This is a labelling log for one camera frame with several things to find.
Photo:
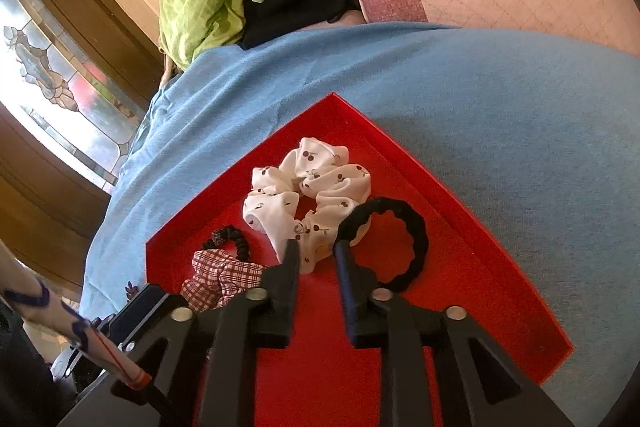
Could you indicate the red tray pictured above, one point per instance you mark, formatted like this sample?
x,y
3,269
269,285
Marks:
x,y
450,257

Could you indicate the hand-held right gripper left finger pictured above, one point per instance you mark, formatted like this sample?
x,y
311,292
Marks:
x,y
292,269

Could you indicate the red plaid scrunchie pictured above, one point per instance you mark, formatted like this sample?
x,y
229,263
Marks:
x,y
220,278

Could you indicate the white cherry print scrunchie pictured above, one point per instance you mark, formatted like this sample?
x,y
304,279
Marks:
x,y
270,207

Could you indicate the wooden door with stained glass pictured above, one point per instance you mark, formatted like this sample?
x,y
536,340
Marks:
x,y
60,72

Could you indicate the blue blanket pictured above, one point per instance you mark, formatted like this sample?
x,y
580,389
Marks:
x,y
450,82

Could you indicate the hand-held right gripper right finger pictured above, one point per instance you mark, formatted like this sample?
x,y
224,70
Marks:
x,y
345,279

